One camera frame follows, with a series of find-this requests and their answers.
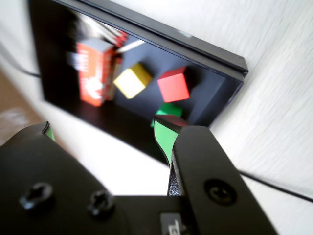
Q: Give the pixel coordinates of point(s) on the orange printed carton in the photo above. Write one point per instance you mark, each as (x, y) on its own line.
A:
(94, 71)

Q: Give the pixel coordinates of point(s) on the red wooden cube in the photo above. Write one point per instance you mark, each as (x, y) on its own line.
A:
(174, 85)

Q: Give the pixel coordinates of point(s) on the white stick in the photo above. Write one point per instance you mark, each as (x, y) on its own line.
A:
(129, 46)

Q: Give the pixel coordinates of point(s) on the yellow wooden cube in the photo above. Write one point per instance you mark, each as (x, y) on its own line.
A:
(130, 82)

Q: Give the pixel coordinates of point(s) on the black box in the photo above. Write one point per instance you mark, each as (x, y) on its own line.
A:
(210, 83)

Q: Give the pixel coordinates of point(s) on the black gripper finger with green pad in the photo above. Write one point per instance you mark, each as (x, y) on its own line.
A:
(210, 166)
(49, 176)

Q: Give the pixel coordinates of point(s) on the green wooden cube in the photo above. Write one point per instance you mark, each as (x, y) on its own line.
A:
(170, 109)

